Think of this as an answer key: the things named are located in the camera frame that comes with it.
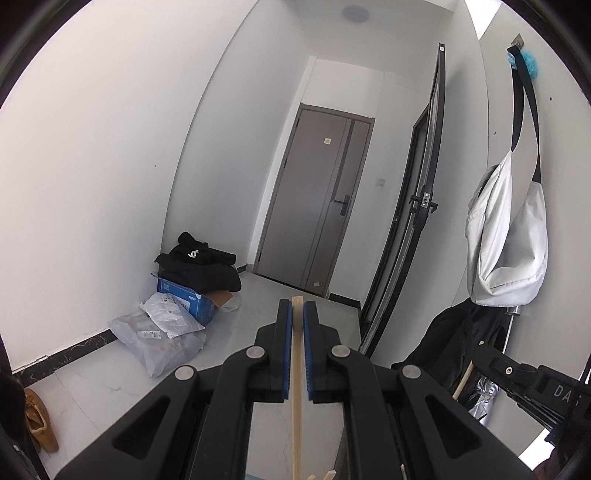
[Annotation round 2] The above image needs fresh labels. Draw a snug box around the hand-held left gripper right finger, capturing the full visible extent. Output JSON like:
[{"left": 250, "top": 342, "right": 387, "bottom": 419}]
[{"left": 302, "top": 300, "right": 532, "bottom": 480}]

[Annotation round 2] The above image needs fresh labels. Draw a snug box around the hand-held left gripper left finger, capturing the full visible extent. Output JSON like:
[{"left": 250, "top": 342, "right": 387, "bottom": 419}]
[{"left": 54, "top": 299, "right": 294, "bottom": 480}]

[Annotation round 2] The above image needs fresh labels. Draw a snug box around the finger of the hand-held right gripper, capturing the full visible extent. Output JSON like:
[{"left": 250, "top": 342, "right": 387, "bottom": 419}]
[{"left": 479, "top": 344, "right": 543, "bottom": 395}]

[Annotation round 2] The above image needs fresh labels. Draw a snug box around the white shoulder bag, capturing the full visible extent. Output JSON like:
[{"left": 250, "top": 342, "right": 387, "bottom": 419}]
[{"left": 465, "top": 45, "right": 551, "bottom": 308}]

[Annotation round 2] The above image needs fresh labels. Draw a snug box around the silver folded umbrella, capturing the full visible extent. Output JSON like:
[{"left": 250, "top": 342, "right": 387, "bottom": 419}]
[{"left": 465, "top": 307, "right": 522, "bottom": 426}]

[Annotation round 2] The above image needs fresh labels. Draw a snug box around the black jacket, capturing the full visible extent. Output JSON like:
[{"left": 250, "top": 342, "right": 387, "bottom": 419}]
[{"left": 392, "top": 300, "right": 514, "bottom": 408}]

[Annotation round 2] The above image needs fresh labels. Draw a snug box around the blue cardboard box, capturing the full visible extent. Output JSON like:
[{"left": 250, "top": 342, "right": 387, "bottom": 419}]
[{"left": 156, "top": 276, "right": 235, "bottom": 326}]

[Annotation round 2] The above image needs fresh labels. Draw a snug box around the black clothing pile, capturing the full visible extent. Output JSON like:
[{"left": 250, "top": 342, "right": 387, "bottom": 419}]
[{"left": 154, "top": 232, "right": 243, "bottom": 293}]

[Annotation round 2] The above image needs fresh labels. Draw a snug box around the white plastic mailer bag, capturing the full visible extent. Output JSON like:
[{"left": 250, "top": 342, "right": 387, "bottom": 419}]
[{"left": 140, "top": 294, "right": 206, "bottom": 341}]

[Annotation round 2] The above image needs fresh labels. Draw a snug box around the translucent grey plastic bag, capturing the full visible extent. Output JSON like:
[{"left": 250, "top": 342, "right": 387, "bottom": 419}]
[{"left": 109, "top": 309, "right": 208, "bottom": 379}]

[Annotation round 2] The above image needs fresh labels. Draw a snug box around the grey entrance door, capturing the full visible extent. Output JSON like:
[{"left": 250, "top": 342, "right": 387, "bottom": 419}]
[{"left": 256, "top": 104, "right": 375, "bottom": 298}]

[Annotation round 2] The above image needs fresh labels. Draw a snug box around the black framed glass door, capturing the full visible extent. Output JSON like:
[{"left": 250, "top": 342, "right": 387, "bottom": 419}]
[{"left": 359, "top": 43, "right": 448, "bottom": 357}]

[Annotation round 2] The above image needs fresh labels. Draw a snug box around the brown shoe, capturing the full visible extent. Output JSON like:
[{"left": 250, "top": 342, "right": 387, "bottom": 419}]
[{"left": 23, "top": 387, "right": 60, "bottom": 454}]

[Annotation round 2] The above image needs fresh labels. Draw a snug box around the blue fluffy ball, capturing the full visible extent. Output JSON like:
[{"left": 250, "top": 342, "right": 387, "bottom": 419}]
[{"left": 506, "top": 51, "right": 539, "bottom": 80}]

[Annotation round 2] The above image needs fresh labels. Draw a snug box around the black glass door lock handle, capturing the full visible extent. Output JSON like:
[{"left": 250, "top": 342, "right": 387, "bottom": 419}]
[{"left": 408, "top": 186, "right": 438, "bottom": 216}]

